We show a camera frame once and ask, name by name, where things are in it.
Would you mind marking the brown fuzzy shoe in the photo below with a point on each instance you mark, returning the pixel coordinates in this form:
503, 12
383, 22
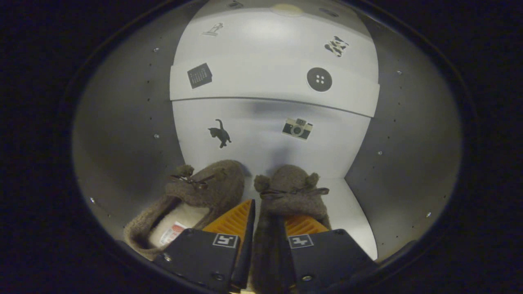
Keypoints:
204, 192
290, 196

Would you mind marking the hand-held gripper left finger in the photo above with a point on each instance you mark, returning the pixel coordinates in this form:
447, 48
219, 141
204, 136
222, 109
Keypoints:
247, 253

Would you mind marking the dark grey shoe cabinet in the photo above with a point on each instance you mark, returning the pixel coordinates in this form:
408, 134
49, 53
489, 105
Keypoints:
122, 122

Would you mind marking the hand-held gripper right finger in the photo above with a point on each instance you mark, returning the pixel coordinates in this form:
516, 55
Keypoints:
286, 253

